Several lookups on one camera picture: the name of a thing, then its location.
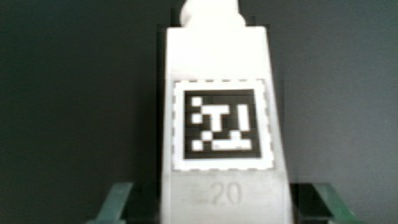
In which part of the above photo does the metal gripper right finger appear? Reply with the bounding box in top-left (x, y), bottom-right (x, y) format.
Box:
top-left (313, 183), bottom-right (356, 224)

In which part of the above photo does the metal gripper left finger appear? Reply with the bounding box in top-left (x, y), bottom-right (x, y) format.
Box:
top-left (86, 182), bottom-right (134, 224)

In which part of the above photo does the white leg with fiducial tag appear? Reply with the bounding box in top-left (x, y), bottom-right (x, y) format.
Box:
top-left (160, 0), bottom-right (294, 224)

